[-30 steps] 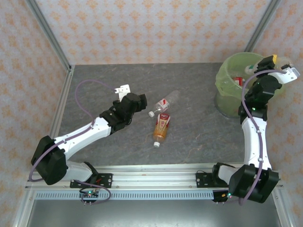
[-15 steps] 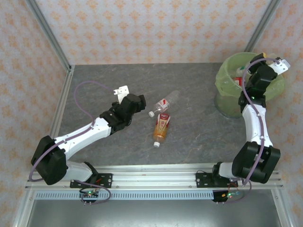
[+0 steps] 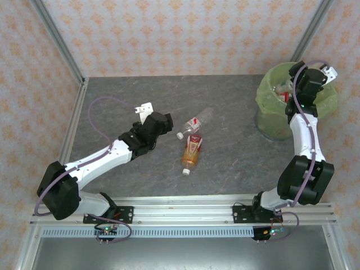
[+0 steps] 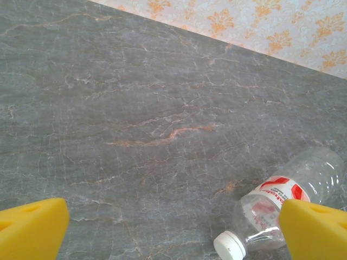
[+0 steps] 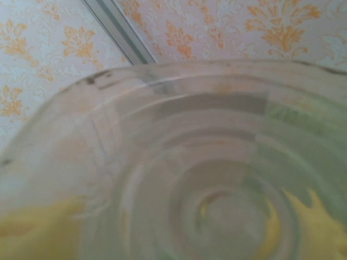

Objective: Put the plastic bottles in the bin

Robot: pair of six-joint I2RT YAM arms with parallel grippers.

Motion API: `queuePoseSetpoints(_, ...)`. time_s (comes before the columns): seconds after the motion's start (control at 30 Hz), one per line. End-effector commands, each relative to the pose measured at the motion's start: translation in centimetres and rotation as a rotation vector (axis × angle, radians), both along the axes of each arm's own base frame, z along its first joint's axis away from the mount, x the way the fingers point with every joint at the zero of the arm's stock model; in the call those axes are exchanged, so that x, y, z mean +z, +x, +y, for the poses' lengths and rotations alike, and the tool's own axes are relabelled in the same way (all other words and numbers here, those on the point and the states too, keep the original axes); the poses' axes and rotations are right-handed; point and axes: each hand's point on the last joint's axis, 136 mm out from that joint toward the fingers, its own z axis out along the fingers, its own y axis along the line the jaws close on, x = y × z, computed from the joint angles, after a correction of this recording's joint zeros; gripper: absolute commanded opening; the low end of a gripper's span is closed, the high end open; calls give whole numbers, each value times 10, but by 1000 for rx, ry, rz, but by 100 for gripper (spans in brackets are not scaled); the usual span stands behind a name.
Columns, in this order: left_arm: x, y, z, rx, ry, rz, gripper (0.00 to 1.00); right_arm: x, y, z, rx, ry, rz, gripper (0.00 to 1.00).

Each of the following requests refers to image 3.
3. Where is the green bag trash bin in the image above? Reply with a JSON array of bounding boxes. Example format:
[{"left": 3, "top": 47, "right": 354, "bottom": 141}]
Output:
[{"left": 255, "top": 61, "right": 340, "bottom": 128}]

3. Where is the clear plastic bin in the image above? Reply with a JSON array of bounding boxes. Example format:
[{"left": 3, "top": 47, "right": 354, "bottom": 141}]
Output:
[{"left": 254, "top": 110, "right": 295, "bottom": 141}]

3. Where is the clear bottle red-white label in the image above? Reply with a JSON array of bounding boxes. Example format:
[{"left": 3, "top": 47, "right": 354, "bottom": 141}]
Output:
[{"left": 176, "top": 106, "right": 216, "bottom": 140}]

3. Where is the orange bottle red label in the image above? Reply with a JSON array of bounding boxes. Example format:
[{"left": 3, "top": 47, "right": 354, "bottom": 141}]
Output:
[{"left": 181, "top": 134, "right": 204, "bottom": 177}]

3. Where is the left circuit board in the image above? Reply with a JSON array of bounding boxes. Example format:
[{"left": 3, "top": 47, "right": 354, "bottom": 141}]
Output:
[{"left": 93, "top": 224, "right": 119, "bottom": 237}]

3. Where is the circuit board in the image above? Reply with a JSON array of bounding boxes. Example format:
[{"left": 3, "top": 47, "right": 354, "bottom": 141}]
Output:
[
  {"left": 93, "top": 224, "right": 119, "bottom": 237},
  {"left": 263, "top": 226, "right": 287, "bottom": 236}
]

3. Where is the grey metal panel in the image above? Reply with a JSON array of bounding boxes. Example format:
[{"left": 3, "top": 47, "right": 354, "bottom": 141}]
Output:
[{"left": 30, "top": 237, "right": 336, "bottom": 270}]

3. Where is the right circuit board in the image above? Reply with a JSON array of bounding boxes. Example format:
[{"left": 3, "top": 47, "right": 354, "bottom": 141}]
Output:
[{"left": 263, "top": 226, "right": 287, "bottom": 236}]

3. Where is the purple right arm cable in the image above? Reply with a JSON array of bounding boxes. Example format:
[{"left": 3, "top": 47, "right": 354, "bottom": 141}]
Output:
[{"left": 276, "top": 59, "right": 329, "bottom": 211}]

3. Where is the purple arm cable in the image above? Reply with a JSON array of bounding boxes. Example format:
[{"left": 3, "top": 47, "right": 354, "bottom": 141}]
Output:
[
  {"left": 276, "top": 59, "right": 329, "bottom": 211},
  {"left": 34, "top": 95, "right": 142, "bottom": 218}
]

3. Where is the aluminium frame post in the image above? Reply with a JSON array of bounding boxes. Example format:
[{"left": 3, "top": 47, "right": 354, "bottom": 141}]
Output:
[
  {"left": 29, "top": 0, "right": 86, "bottom": 86},
  {"left": 292, "top": 0, "right": 336, "bottom": 57}
]

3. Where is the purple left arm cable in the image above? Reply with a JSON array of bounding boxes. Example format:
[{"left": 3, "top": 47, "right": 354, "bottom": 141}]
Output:
[{"left": 34, "top": 95, "right": 142, "bottom": 218}]

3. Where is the aluminium side rail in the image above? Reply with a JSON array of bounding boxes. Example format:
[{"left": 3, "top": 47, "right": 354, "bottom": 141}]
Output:
[{"left": 57, "top": 78, "right": 90, "bottom": 169}]

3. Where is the aluminium mounting rail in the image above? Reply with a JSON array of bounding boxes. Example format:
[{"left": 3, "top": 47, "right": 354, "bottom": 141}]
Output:
[{"left": 29, "top": 193, "right": 338, "bottom": 227}]

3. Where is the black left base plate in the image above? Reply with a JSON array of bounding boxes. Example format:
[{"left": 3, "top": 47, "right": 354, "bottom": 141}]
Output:
[{"left": 82, "top": 205, "right": 134, "bottom": 225}]

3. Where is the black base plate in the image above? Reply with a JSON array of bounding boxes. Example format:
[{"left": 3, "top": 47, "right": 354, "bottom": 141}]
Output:
[
  {"left": 82, "top": 205, "right": 134, "bottom": 225},
  {"left": 232, "top": 204, "right": 284, "bottom": 225}
]

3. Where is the white slotted cable duct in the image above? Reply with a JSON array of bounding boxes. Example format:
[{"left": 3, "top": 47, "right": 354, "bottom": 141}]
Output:
[{"left": 41, "top": 227, "right": 255, "bottom": 239}]

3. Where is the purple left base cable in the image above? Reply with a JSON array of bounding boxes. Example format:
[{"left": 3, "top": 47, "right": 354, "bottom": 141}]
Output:
[{"left": 89, "top": 214, "right": 132, "bottom": 244}]

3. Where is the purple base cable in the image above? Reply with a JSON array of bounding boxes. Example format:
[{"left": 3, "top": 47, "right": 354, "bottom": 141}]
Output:
[
  {"left": 258, "top": 210, "right": 300, "bottom": 243},
  {"left": 89, "top": 214, "right": 132, "bottom": 244}
]

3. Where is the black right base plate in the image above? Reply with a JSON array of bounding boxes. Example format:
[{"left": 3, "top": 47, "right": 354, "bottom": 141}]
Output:
[{"left": 232, "top": 204, "right": 284, "bottom": 225}]

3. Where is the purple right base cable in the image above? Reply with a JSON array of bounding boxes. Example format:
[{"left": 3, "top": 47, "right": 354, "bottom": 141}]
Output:
[{"left": 258, "top": 210, "right": 300, "bottom": 243}]

